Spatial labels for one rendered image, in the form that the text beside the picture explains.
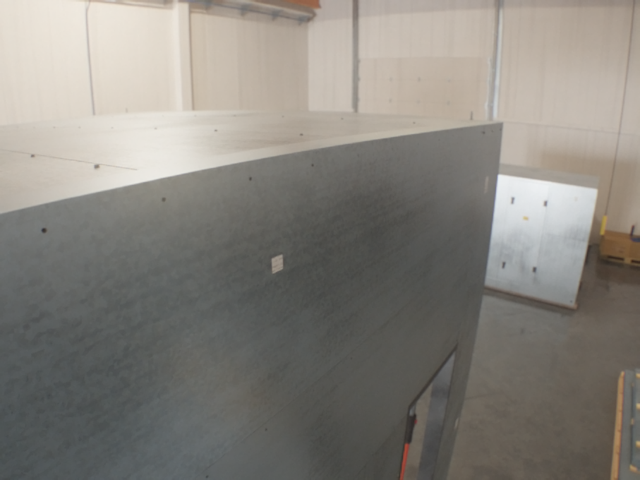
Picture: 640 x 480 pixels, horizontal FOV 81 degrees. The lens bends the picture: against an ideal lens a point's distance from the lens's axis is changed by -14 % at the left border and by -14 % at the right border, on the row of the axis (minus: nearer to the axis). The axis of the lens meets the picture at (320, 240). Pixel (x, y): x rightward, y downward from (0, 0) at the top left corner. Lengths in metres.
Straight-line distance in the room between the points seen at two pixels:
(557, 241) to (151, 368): 7.18
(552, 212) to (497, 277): 1.53
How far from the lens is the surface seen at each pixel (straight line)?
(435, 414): 2.58
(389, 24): 13.25
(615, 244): 10.86
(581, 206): 7.38
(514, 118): 11.85
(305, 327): 0.95
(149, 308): 0.64
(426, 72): 12.51
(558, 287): 7.80
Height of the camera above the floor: 3.31
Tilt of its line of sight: 19 degrees down
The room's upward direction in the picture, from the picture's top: straight up
